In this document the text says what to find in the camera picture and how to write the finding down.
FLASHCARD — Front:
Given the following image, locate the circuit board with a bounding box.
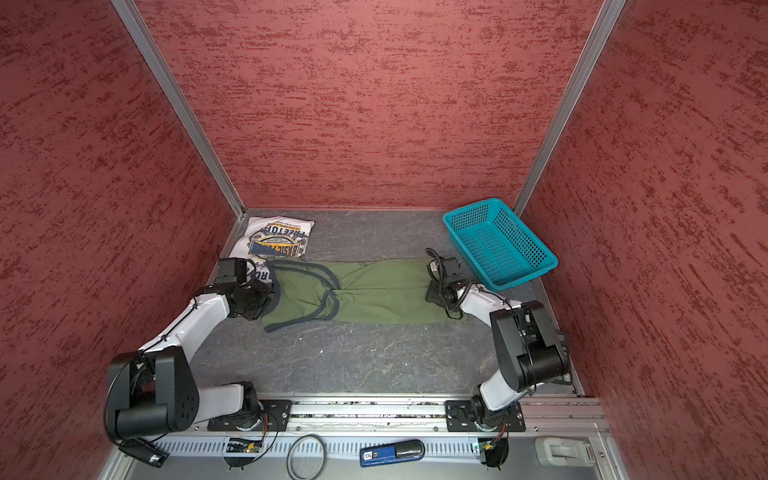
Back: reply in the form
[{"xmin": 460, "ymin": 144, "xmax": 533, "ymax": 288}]
[
  {"xmin": 476, "ymin": 438, "xmax": 509, "ymax": 470},
  {"xmin": 223, "ymin": 438, "xmax": 266, "ymax": 469}
]

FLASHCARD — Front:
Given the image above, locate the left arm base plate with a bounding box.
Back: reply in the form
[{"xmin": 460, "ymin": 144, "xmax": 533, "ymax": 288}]
[{"xmin": 207, "ymin": 399, "xmax": 293, "ymax": 433}]

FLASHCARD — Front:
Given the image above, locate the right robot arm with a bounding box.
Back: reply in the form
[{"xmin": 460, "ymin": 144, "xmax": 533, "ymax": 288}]
[{"xmin": 426, "ymin": 277, "xmax": 571, "ymax": 433}]

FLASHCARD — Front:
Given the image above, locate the left circuit board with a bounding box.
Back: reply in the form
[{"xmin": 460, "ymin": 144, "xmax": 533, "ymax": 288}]
[{"xmin": 223, "ymin": 438, "xmax": 266, "ymax": 469}]

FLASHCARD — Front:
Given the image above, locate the teal plastic basket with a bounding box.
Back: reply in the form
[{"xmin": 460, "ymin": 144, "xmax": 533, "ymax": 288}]
[{"xmin": 442, "ymin": 198, "xmax": 559, "ymax": 292}]

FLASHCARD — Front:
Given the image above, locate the grey white device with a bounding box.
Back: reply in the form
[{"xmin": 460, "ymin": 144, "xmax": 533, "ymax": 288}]
[{"xmin": 535, "ymin": 437, "xmax": 596, "ymax": 468}]

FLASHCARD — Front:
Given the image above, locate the black cable loop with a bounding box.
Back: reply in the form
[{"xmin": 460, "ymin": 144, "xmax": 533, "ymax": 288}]
[{"xmin": 286, "ymin": 434, "xmax": 328, "ymax": 480}]

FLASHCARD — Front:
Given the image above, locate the right circuit board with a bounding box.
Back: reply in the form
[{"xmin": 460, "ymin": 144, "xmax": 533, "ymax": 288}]
[{"xmin": 476, "ymin": 438, "xmax": 509, "ymax": 470}]

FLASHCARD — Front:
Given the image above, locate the black box device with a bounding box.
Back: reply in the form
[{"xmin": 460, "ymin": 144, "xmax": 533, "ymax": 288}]
[{"xmin": 118, "ymin": 439, "xmax": 169, "ymax": 468}]

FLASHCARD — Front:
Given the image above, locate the white tank top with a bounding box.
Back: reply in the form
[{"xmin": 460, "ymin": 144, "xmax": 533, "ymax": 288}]
[{"xmin": 230, "ymin": 216, "xmax": 315, "ymax": 283}]

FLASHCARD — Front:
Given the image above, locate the right corner aluminium post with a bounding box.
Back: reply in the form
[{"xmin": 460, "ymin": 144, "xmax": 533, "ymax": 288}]
[{"xmin": 513, "ymin": 0, "xmax": 626, "ymax": 216}]

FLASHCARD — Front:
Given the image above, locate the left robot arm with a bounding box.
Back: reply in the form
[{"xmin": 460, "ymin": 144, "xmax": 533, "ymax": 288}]
[{"xmin": 104, "ymin": 280, "xmax": 273, "ymax": 443}]

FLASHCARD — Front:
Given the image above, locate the green tank top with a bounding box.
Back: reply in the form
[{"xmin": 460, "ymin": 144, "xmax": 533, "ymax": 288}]
[{"xmin": 261, "ymin": 259, "xmax": 464, "ymax": 333}]

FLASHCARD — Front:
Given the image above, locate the blue black device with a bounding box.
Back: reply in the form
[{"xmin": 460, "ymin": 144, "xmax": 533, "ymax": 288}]
[{"xmin": 359, "ymin": 439, "xmax": 426, "ymax": 468}]

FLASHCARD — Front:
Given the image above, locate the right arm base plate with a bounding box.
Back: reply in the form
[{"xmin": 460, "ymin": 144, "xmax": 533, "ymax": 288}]
[{"xmin": 444, "ymin": 396, "xmax": 526, "ymax": 434}]

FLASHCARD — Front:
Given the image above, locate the aluminium rail frame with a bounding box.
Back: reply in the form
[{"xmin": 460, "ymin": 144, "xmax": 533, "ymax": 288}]
[{"xmin": 99, "ymin": 395, "xmax": 629, "ymax": 479}]

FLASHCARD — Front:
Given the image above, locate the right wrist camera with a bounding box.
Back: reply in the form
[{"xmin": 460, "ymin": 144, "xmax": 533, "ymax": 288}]
[{"xmin": 437, "ymin": 257, "xmax": 462, "ymax": 282}]

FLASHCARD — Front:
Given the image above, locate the corner aluminium post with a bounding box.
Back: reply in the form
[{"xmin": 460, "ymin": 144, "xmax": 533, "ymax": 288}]
[
  {"xmin": 111, "ymin": 0, "xmax": 247, "ymax": 219},
  {"xmin": 513, "ymin": 0, "xmax": 626, "ymax": 216}
]

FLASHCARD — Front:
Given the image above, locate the left corner aluminium post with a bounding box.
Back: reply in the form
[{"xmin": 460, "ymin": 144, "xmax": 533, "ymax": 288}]
[{"xmin": 111, "ymin": 0, "xmax": 247, "ymax": 219}]

